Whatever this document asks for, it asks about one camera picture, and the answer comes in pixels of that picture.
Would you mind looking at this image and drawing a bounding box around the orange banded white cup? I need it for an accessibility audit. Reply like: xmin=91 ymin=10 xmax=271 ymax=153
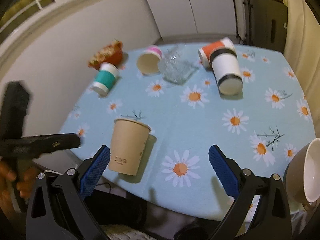
xmin=198 ymin=37 xmax=236 ymax=68

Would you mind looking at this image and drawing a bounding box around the cream curtain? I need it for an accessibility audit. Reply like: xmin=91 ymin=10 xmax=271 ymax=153
xmin=277 ymin=0 xmax=320 ymax=111

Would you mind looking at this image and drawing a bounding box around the pink banded paper cup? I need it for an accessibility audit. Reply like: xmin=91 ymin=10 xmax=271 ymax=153
xmin=137 ymin=46 xmax=162 ymax=75

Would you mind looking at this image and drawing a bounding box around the brown ceramic mug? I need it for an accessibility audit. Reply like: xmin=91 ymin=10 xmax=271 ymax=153
xmin=285 ymin=138 xmax=319 ymax=204

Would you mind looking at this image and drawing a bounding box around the blue daisy tablecloth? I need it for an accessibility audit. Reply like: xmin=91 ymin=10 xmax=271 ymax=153
xmin=61 ymin=43 xmax=315 ymax=220

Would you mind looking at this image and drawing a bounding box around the brown kraft paper cup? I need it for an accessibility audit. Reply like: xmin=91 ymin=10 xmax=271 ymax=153
xmin=108 ymin=118 xmax=151 ymax=176

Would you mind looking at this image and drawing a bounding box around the teal banded white cup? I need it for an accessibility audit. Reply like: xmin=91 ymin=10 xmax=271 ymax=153
xmin=92 ymin=63 xmax=119 ymax=97

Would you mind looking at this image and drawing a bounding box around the black banded white cup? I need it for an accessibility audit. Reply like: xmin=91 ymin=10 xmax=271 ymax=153
xmin=209 ymin=48 xmax=243 ymax=96

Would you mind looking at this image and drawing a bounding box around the white cabinet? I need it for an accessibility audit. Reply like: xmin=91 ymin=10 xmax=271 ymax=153
xmin=147 ymin=0 xmax=236 ymax=40

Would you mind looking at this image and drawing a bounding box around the clear glass tumbler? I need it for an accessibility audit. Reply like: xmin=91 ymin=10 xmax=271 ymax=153
xmin=158 ymin=44 xmax=199 ymax=85

